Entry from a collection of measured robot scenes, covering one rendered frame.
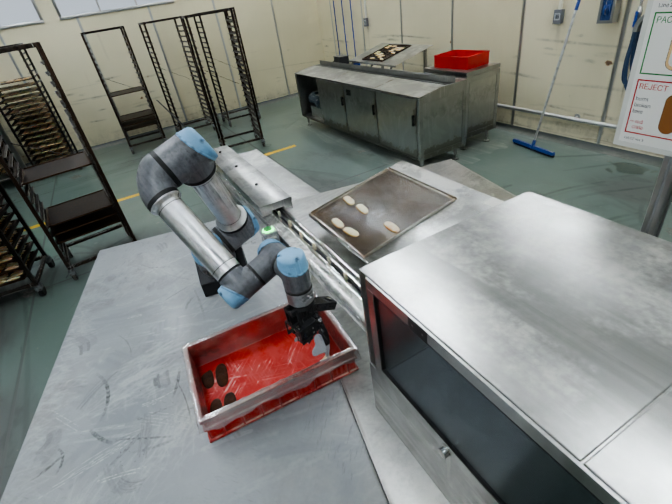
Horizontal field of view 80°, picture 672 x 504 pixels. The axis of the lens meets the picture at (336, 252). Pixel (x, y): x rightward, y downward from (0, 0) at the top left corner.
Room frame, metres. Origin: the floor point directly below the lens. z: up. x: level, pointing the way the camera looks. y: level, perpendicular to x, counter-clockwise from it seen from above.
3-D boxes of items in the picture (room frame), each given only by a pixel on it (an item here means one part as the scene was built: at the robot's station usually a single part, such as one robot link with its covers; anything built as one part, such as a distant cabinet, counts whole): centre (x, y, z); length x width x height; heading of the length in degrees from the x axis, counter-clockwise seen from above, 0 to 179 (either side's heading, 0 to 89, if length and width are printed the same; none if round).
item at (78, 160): (3.37, 2.17, 0.89); 0.60 x 0.59 x 1.78; 120
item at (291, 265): (0.86, 0.12, 1.21); 0.09 x 0.08 x 0.11; 30
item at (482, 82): (4.85, -1.77, 0.44); 0.70 x 0.55 x 0.87; 24
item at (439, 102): (5.60, -0.99, 0.51); 3.00 x 1.26 x 1.03; 24
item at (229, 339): (0.89, 0.26, 0.88); 0.49 x 0.34 x 0.10; 111
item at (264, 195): (2.49, 0.52, 0.89); 1.25 x 0.18 x 0.09; 24
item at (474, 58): (4.85, -1.77, 0.94); 0.51 x 0.36 x 0.13; 28
